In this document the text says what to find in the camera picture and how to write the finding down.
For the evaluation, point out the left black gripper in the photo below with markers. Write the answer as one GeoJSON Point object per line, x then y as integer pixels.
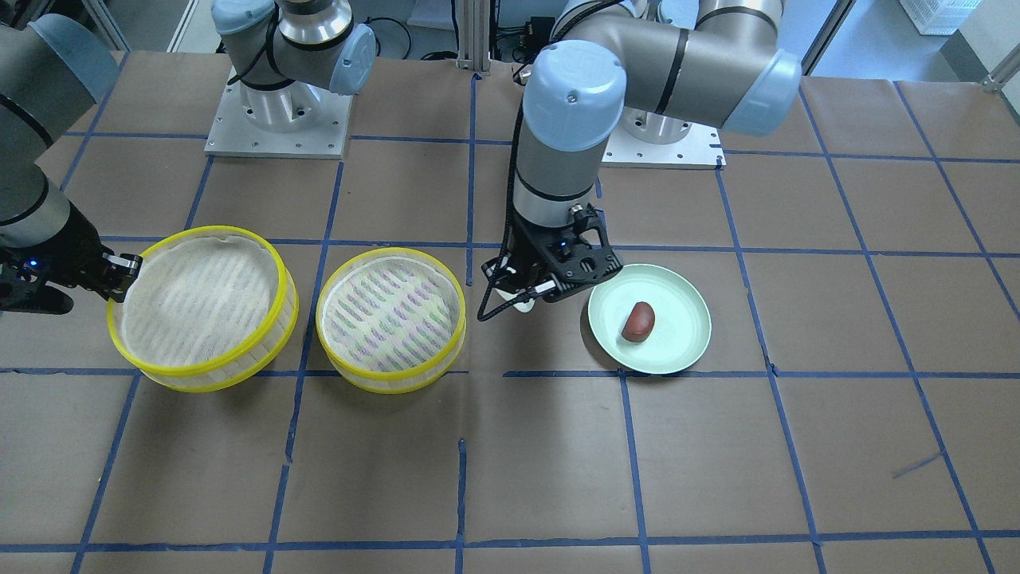
{"type": "Point", "coordinates": [528, 249]}

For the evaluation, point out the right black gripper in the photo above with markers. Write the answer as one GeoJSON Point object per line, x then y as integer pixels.
{"type": "Point", "coordinates": [65, 253]}

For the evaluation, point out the yellow steamer layer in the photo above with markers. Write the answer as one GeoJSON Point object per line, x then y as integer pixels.
{"type": "Point", "coordinates": [392, 320]}
{"type": "Point", "coordinates": [211, 306]}

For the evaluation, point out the white bun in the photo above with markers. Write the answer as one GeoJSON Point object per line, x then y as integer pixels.
{"type": "Point", "coordinates": [523, 305]}

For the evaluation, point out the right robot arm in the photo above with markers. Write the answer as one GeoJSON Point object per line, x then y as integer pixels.
{"type": "Point", "coordinates": [296, 67]}

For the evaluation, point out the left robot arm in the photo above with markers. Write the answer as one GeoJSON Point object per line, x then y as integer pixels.
{"type": "Point", "coordinates": [726, 72]}

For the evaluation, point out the brown bun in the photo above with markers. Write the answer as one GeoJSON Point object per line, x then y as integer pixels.
{"type": "Point", "coordinates": [639, 323]}

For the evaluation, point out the light green plate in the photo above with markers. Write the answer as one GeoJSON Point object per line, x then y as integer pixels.
{"type": "Point", "coordinates": [682, 325]}

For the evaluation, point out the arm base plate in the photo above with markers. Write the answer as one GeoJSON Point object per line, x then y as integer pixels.
{"type": "Point", "coordinates": [296, 122]}
{"type": "Point", "coordinates": [649, 140]}

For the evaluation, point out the aluminium frame post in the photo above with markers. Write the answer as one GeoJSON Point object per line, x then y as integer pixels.
{"type": "Point", "coordinates": [473, 28]}

